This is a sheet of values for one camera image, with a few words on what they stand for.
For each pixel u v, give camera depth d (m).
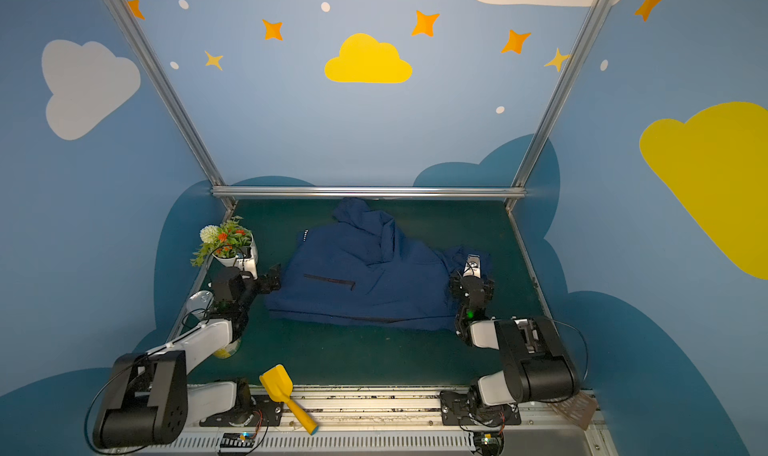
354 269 0.99
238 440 0.73
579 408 0.75
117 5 0.71
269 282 0.82
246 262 0.78
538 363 0.45
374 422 0.74
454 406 0.75
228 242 0.88
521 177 1.16
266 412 0.74
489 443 0.73
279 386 0.78
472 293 0.70
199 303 0.88
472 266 0.78
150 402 0.41
